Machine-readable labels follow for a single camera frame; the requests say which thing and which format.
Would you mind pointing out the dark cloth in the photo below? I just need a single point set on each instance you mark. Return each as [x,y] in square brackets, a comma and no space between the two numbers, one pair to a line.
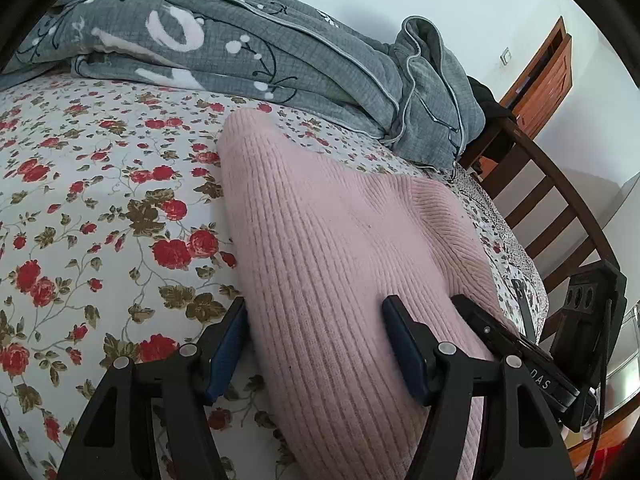
[492,102]

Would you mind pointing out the grey printed quilt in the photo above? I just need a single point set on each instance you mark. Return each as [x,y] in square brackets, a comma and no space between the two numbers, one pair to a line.
[250,35]

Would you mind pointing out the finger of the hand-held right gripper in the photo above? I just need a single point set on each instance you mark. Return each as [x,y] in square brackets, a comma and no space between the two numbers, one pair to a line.
[522,305]
[520,355]

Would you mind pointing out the wall switch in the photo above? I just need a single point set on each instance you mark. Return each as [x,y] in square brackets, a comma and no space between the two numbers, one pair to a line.
[506,55]

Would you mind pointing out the wooden bed footboard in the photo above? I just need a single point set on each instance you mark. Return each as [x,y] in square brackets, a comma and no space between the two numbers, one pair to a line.
[545,210]

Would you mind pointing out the pink knitted sweater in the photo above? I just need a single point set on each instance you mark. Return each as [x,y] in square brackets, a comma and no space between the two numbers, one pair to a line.
[325,260]

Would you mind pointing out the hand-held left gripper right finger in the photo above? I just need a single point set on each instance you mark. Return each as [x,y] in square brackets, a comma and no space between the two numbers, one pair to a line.
[407,355]

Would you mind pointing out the floral bed sheet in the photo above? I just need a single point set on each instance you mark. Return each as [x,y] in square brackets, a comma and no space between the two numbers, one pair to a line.
[100,210]

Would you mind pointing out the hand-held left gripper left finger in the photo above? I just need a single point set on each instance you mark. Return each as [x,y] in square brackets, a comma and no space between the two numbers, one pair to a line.
[225,355]

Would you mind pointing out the wooden door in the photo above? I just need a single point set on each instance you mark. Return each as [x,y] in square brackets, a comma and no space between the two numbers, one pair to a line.
[542,80]

